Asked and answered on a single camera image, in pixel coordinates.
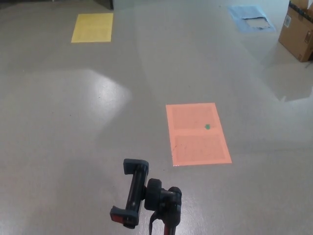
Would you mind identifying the black tripod phone stand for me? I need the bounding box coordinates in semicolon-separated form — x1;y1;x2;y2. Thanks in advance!
109;158;183;235

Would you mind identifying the orange paper sheet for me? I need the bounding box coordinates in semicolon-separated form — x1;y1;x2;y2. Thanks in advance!
165;102;232;167

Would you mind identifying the yellow paper sheet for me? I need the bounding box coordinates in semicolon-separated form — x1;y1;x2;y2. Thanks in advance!
70;13;114;43

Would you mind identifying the brown cardboard box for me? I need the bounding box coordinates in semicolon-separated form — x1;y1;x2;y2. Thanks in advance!
278;0;313;63

